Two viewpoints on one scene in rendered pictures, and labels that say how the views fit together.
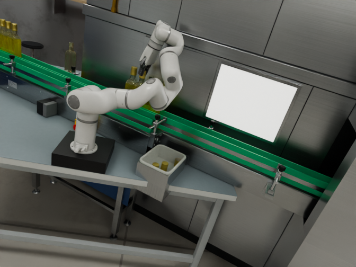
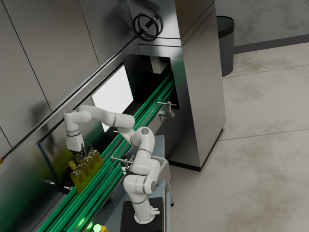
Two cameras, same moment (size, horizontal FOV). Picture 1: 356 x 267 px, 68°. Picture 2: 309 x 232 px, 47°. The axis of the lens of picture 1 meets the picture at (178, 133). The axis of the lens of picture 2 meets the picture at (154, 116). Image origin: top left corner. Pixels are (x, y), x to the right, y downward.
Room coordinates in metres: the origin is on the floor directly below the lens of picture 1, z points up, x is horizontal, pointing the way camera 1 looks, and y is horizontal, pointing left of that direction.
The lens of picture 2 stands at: (0.48, 1.69, 2.49)
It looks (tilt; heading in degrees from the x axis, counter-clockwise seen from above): 36 degrees down; 288
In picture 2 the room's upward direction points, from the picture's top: 14 degrees counter-clockwise
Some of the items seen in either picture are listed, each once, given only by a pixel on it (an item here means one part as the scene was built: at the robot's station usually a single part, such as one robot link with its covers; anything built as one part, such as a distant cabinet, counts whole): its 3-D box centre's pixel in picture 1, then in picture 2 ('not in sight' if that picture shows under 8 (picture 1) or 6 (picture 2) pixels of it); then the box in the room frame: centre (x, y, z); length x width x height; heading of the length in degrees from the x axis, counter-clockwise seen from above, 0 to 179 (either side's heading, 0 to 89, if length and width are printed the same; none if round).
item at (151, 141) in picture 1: (155, 139); (123, 171); (1.28, 0.11, 0.85); 0.09 x 0.04 x 0.07; 162
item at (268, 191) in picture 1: (273, 184); (167, 109); (1.06, -0.49, 0.90); 0.17 x 0.05 x 0.23; 162
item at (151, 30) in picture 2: not in sight; (146, 26); (1.14, -0.71, 1.49); 0.21 x 0.05 x 0.21; 162
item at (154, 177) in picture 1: (164, 163); (145, 169); (1.16, 0.03, 0.79); 0.27 x 0.17 x 0.08; 162
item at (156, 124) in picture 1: (157, 124); (122, 161); (1.26, 0.11, 0.95); 0.17 x 0.03 x 0.12; 162
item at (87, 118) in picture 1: (88, 103); (136, 188); (1.07, 0.42, 1.05); 0.13 x 0.10 x 0.16; 169
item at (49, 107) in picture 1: (46, 107); not in sight; (1.42, 0.81, 0.79); 0.08 x 0.08 x 0.08; 72
